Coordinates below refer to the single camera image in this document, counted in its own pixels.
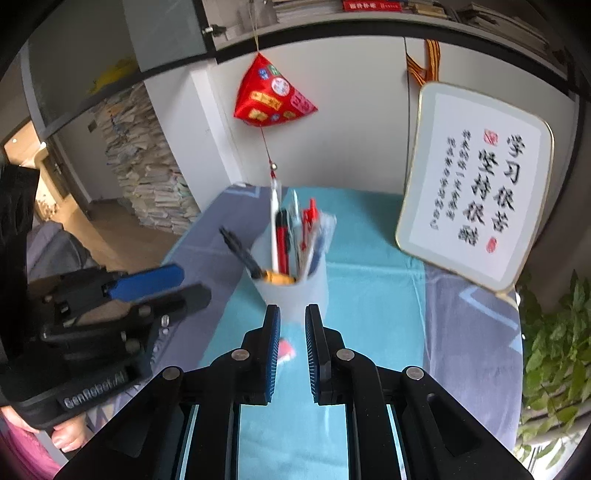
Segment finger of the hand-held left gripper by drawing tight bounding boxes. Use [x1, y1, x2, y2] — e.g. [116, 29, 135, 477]
[136, 284, 213, 328]
[102, 264, 185, 302]

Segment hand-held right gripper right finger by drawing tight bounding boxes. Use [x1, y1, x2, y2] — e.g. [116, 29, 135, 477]
[305, 304, 539, 480]

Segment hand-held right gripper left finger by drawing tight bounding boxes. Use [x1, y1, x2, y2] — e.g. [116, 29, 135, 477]
[53, 305, 282, 480]

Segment translucent white plastic cup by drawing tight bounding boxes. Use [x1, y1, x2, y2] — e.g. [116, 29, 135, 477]
[249, 240, 329, 324]

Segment orange and black pen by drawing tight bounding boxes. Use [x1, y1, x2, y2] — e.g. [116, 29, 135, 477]
[218, 226, 296, 285]

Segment red utility knife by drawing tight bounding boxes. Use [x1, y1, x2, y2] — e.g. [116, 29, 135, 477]
[276, 209, 293, 274]

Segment white pen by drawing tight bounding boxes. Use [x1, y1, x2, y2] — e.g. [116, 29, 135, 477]
[269, 182, 282, 273]

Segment red capped clear pen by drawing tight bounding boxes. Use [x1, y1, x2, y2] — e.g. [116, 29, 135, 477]
[301, 198, 319, 252]

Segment person's left forearm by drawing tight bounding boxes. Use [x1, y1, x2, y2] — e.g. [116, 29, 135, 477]
[0, 406, 61, 480]

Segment person's left hand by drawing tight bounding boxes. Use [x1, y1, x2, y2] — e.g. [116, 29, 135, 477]
[51, 413, 92, 453]

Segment blue and grey printed tablecloth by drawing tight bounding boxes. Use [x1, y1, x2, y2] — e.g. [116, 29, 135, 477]
[83, 185, 525, 480]

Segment stacks of papers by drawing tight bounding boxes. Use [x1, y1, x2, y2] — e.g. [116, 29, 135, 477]
[90, 83, 201, 236]

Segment grey blue cushion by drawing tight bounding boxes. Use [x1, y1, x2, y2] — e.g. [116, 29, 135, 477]
[28, 220, 100, 280]

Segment framed calligraphy board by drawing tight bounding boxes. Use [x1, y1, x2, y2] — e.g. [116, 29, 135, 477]
[394, 82, 555, 294]

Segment red hanging fabric ornament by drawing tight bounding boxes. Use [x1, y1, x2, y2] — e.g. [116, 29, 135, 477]
[233, 28, 318, 204]

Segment green potted plant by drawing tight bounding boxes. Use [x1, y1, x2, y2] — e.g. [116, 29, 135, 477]
[517, 270, 591, 472]

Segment red book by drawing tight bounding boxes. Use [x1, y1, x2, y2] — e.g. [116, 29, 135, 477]
[342, 0, 404, 12]

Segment row of books and papers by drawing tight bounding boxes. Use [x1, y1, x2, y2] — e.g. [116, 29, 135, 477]
[272, 0, 555, 58]

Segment glass door wall cabinet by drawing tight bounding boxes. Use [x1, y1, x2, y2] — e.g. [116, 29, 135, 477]
[21, 0, 278, 134]

